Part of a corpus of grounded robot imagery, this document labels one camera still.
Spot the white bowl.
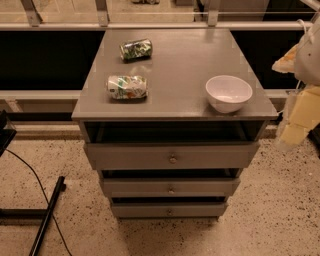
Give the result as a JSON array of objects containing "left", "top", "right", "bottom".
[{"left": 205, "top": 75, "right": 253, "bottom": 113}]

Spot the black device at left edge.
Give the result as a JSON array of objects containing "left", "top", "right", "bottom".
[{"left": 0, "top": 110, "right": 17, "bottom": 157}]

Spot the white green crushed can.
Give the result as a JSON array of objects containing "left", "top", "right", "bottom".
[{"left": 107, "top": 75, "right": 148, "bottom": 100}]

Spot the grey bottom drawer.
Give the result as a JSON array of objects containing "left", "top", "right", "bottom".
[{"left": 111, "top": 202, "right": 227, "bottom": 218}]

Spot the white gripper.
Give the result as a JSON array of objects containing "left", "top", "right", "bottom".
[{"left": 276, "top": 85, "right": 320, "bottom": 150}]

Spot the grey drawer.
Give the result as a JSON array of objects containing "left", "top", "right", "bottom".
[
  {"left": 84, "top": 142, "right": 259, "bottom": 170},
  {"left": 100, "top": 178, "right": 240, "bottom": 198},
  {"left": 111, "top": 202, "right": 227, "bottom": 218}
]

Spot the grey drawer cabinet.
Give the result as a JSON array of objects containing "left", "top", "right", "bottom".
[{"left": 72, "top": 29, "right": 277, "bottom": 206}]

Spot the grey top drawer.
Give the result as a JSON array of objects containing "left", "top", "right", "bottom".
[{"left": 84, "top": 142, "right": 259, "bottom": 170}]

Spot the dark green crushed can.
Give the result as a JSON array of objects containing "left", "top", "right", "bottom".
[{"left": 120, "top": 39, "right": 153, "bottom": 61}]

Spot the metal railing frame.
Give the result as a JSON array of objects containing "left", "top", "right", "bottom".
[{"left": 0, "top": 0, "right": 320, "bottom": 30}]

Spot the black floor cable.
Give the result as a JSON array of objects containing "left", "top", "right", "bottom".
[{"left": 4, "top": 148, "right": 73, "bottom": 256}]

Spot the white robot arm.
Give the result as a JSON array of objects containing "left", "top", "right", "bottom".
[{"left": 272, "top": 20, "right": 320, "bottom": 151}]

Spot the black stand leg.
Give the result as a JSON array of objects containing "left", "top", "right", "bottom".
[{"left": 0, "top": 176, "right": 66, "bottom": 256}]

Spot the grey middle drawer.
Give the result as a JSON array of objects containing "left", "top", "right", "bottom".
[{"left": 100, "top": 178, "right": 240, "bottom": 198}]

